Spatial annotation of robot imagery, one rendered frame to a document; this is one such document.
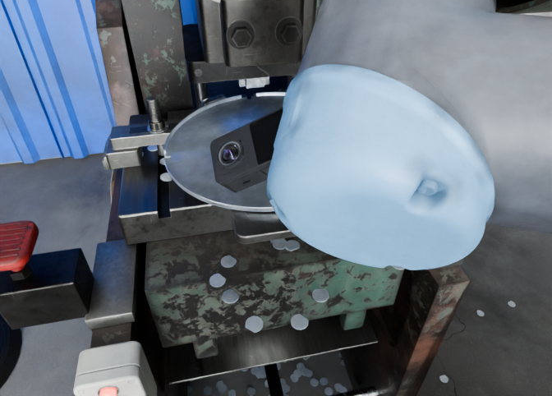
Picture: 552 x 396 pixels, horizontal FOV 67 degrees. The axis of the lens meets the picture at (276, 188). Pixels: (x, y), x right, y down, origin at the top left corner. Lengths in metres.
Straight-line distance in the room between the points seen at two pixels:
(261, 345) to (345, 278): 0.32
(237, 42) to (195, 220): 0.27
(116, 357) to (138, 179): 0.27
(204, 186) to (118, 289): 0.19
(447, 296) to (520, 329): 0.82
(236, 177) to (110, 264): 0.36
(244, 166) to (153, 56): 0.54
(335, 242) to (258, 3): 0.41
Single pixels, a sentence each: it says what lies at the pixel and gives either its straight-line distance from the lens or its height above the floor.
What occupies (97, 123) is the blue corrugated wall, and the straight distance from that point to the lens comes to 2.02.
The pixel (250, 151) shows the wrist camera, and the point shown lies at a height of 0.92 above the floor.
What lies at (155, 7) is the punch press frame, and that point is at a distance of 0.82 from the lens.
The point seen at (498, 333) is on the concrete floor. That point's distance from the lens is 1.45.
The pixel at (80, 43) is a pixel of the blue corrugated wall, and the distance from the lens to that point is 1.88.
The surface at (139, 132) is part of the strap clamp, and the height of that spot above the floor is 0.76.
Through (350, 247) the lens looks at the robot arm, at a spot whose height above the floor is 0.99.
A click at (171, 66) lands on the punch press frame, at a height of 0.79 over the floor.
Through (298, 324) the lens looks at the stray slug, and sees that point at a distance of 0.55.
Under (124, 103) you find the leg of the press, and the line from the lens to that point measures 0.94.
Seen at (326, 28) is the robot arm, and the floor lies 1.06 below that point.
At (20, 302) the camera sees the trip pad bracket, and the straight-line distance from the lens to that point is 0.60.
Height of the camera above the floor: 1.11
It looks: 39 degrees down
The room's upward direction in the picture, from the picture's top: straight up
